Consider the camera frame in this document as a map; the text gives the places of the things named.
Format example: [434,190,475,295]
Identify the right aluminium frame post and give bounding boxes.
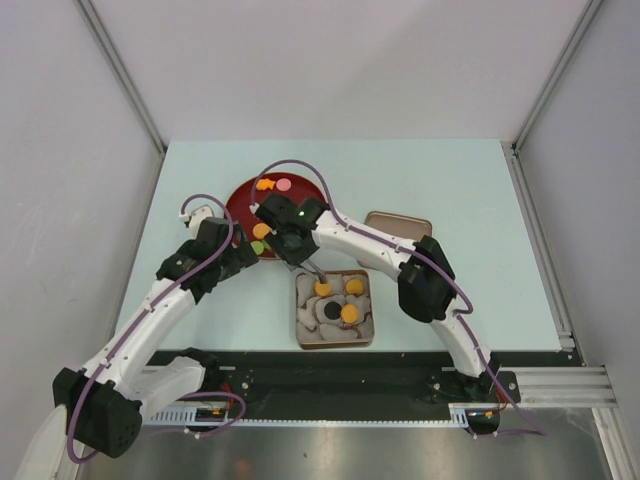
[511,0,607,154]

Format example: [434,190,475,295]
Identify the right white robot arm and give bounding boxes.
[250,193,499,401]

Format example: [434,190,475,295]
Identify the round red plate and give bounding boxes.
[226,172,325,260]

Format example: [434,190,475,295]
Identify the black round cookie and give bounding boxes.
[322,301,342,321]

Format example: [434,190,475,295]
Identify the orange round cookie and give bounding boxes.
[340,304,359,324]
[345,278,364,295]
[252,223,270,240]
[314,282,331,297]

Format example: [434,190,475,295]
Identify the gold square cookie tin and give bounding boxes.
[294,270,375,350]

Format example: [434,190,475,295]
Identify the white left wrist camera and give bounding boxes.
[179,205,216,234]

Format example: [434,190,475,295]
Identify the aluminium frame post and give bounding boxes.
[73,0,168,159]
[511,0,607,154]

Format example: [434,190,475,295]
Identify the left aluminium frame post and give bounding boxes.
[73,0,168,159]

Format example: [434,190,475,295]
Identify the metal tongs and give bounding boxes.
[288,259,328,284]

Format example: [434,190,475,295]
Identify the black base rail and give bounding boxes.
[149,348,517,422]

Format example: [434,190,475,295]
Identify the pink round cookie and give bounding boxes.
[276,178,292,192]

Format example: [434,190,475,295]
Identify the green round cookie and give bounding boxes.
[251,241,265,256]

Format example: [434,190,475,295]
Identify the white cable duct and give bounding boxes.
[143,402,232,427]

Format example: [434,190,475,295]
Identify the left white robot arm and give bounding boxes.
[52,216,258,462]

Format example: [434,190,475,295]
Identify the orange fish cookie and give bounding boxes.
[256,178,276,191]

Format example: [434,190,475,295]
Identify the gold tin lid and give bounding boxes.
[364,211,433,241]

